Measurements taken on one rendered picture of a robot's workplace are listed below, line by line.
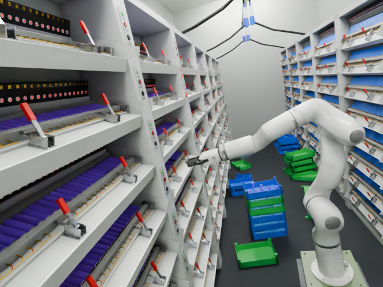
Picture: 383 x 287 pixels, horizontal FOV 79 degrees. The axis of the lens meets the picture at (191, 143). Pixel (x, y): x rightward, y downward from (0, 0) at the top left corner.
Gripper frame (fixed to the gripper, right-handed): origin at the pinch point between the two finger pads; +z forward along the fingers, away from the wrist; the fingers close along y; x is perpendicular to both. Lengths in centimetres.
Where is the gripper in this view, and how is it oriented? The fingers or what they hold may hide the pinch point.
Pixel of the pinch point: (191, 162)
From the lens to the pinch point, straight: 116.5
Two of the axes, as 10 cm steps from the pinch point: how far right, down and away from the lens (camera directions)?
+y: 2.0, -2.7, 9.4
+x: -3.6, -9.2, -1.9
